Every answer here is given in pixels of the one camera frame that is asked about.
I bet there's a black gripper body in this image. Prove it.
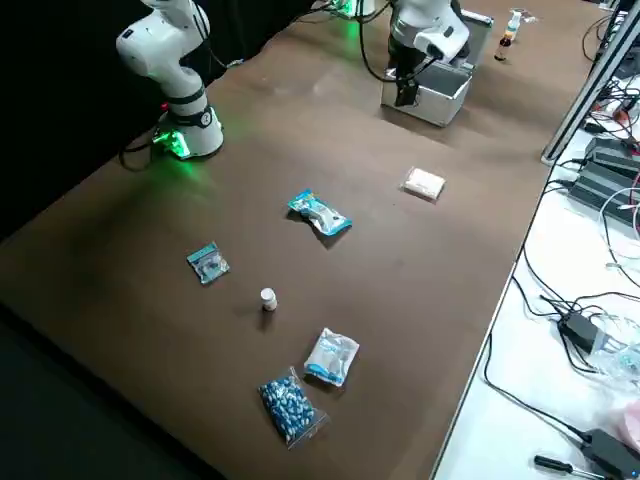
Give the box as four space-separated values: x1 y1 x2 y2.
391 37 419 86

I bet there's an aluminium medicine case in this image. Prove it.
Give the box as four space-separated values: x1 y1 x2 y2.
380 9 495 129

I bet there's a white cotton packet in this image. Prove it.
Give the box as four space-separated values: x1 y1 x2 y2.
399 166 447 204

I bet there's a blue clear gauze packet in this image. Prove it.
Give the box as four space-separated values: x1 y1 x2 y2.
286 188 354 240

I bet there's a small teal packet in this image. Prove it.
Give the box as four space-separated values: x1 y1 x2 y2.
185 241 232 286

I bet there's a grey power supply box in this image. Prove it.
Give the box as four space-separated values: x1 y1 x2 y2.
584 137 640 174
569 159 640 226

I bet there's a brown bottle with orange cap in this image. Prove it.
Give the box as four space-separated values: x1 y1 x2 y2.
493 29 517 63

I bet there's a white packet with blue print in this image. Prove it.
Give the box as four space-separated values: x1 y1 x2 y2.
303 327 361 389

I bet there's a black power adapter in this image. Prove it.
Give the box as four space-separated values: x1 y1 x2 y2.
557 312 601 351
582 428 640 480

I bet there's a blue white capsule bag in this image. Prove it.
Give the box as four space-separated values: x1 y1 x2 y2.
257 366 331 453

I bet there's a clear plastic bag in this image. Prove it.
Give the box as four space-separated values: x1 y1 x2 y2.
589 319 640 391

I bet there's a pink plastic item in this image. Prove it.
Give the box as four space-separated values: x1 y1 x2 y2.
612 404 640 447

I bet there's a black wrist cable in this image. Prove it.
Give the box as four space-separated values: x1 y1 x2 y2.
353 0 404 84

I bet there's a black cable with silver connector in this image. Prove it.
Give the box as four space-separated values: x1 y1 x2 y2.
189 4 346 69

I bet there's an aluminium frame profile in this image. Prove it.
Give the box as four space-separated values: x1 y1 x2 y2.
541 0 640 164

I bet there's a white cable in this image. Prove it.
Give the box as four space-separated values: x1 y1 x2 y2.
598 188 640 274

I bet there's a black base cable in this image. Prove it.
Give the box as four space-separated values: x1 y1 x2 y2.
118 134 166 172

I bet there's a black handled screwdriver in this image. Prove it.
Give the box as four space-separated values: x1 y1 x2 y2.
533 453 596 477

